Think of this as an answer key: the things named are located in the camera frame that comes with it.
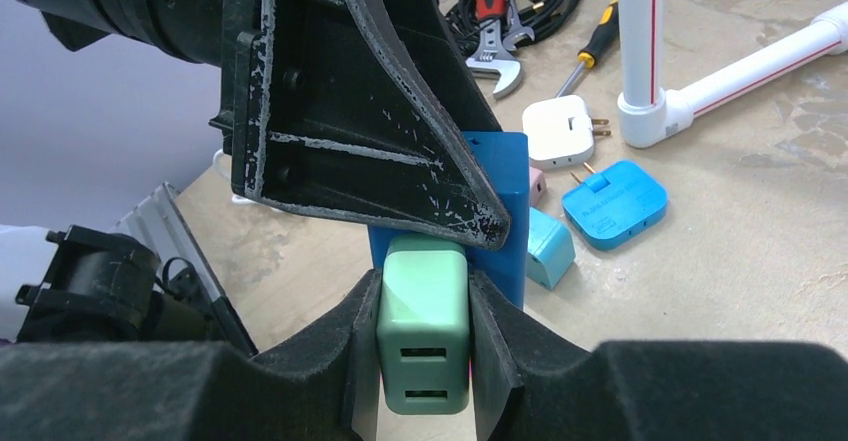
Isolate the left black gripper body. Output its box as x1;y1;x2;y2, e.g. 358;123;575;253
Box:
15;0;259;153

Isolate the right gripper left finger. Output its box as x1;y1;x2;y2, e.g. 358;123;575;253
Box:
1;270;381;440

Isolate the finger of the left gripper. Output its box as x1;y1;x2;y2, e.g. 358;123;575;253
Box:
382;0;502;132
232;0;506;245

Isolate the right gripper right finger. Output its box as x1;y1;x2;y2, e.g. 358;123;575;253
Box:
469;271;847;440

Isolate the green plug adapter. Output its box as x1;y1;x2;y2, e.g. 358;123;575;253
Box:
376;234;471;415

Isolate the blue cube socket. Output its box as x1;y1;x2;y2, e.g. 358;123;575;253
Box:
367;130;531;312

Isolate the light blue plug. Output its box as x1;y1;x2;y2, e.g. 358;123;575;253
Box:
561;160;669;251

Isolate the pink plug adapter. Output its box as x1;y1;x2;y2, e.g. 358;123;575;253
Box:
529;166;547;207

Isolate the white plug adapter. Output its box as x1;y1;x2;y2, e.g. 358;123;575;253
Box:
522;95;612;170

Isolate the silver adjustable wrench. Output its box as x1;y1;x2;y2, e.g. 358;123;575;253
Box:
466;0;536;99

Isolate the teal rectangular box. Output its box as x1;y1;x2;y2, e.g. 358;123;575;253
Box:
526;207;576;290

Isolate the yellow black screwdriver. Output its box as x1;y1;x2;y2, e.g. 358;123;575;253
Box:
556;0;619;97

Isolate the white PVC pipe frame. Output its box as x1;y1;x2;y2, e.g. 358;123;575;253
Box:
618;0;847;148

